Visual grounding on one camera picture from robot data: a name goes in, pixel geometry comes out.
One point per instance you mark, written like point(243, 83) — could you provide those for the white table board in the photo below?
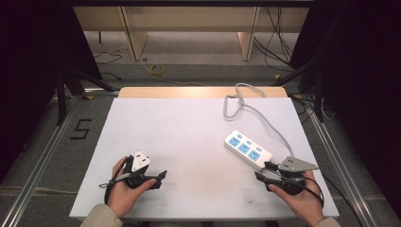
point(189, 142)

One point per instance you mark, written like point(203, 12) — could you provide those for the wooden table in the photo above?
point(189, 92)

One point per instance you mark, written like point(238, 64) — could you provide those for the person's right hand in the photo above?
point(307, 201)

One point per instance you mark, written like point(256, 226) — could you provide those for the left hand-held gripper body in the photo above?
point(140, 161)

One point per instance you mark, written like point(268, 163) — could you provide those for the aluminium floor rail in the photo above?
point(343, 170)
point(38, 164)

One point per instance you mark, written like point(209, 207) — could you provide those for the wooden bench frame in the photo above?
point(189, 19)

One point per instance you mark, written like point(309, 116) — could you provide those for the yellow tape roll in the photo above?
point(157, 69)

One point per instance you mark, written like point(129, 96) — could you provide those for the person's left hand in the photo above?
point(121, 197)

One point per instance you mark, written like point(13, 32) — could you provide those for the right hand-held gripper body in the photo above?
point(294, 165)

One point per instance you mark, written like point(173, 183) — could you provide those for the white power strip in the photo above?
point(249, 149)

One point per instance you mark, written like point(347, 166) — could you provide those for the black curtain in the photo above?
point(34, 63)
point(362, 78)

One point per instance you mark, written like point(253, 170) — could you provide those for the black stand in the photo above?
point(63, 94)
point(318, 94)

